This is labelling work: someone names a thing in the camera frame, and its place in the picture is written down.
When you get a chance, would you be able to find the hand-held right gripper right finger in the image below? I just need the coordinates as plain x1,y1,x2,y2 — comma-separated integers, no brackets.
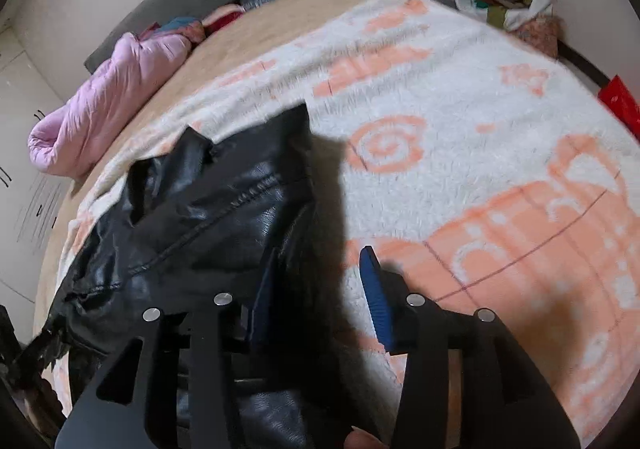
359,245,583,449

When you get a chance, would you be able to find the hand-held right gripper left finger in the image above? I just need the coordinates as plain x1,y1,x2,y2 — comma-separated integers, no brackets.
55,246,283,449

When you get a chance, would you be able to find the black leather jacket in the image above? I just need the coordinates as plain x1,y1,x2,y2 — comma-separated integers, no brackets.
15,101,351,449

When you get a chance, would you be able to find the person's right hand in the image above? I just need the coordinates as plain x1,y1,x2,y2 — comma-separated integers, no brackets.
345,428,387,449

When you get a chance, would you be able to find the white and orange fleece blanket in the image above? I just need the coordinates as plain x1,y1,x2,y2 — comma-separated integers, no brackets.
50,0,640,449

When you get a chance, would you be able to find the white wardrobe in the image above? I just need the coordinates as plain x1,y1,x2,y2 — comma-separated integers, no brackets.
0,24,76,295

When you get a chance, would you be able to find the pink puffer jacket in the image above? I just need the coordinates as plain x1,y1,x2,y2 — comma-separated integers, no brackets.
27,31,196,177

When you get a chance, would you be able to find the beige bed sheet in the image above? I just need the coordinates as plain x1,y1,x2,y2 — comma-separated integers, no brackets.
32,0,396,340

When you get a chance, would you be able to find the red garment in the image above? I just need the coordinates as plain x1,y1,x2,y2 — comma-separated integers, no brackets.
202,4,246,34

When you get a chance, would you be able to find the blue garment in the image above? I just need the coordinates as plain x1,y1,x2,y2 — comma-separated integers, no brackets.
160,16,202,37

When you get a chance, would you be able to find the pink floral cloth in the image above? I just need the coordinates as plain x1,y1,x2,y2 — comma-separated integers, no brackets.
515,16,561,60

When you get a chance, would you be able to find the red bag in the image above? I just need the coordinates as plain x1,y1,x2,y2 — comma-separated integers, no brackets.
597,75,640,140

